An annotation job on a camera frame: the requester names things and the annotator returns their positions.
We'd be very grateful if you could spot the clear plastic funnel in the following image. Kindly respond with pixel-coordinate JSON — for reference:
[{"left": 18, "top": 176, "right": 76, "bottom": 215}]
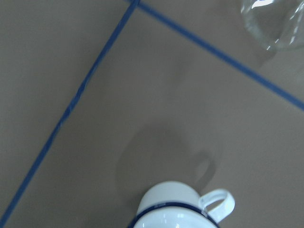
[{"left": 240, "top": 0, "right": 304, "bottom": 51}]

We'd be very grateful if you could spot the white enamel cup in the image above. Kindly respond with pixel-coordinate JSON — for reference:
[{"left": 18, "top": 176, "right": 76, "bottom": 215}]
[{"left": 136, "top": 181, "right": 235, "bottom": 225}]

